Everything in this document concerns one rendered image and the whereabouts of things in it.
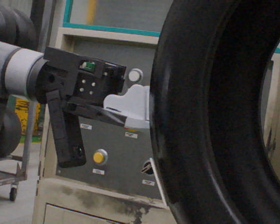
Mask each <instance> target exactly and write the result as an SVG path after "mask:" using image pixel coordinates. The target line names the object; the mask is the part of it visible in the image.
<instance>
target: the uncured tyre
mask: <svg viewBox="0 0 280 224"><path fill-rule="evenodd" d="M279 43H280V0H173V3H172V5H171V7H170V9H169V11H168V13H167V16H166V18H165V21H164V23H163V26H162V31H161V33H160V36H159V39H158V42H157V46H156V50H155V56H154V60H153V67H152V70H151V78H150V87H149V130H150V139H151V147H152V150H153V156H154V161H155V164H156V168H157V172H158V175H159V178H160V180H161V183H162V186H163V189H164V190H163V191H164V194H165V197H166V200H167V203H168V205H169V208H170V211H171V212H172V215H173V216H174V219H175V221H176V223H177V224H280V180H279V179H278V177H277V175H276V173H275V171H274V169H273V167H272V164H271V162H270V160H269V156H268V154H267V151H266V146H265V143H264V140H263V132H262V126H261V98H262V88H263V84H264V81H265V75H266V72H267V69H268V66H269V63H270V61H271V58H272V57H273V55H274V52H275V50H276V49H277V46H278V45H279Z"/></svg>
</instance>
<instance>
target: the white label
mask: <svg viewBox="0 0 280 224"><path fill-rule="evenodd" d="M150 162H151V165H152V168H153V171H154V174H155V177H156V182H157V184H158V188H159V190H160V193H161V197H162V201H163V204H164V206H165V207H168V206H169V205H168V203H167V200H166V197H165V194H164V191H163V190H164V189H163V186H162V183H161V180H160V178H159V175H158V172H157V168H156V164H155V161H154V159H152V158H150Z"/></svg>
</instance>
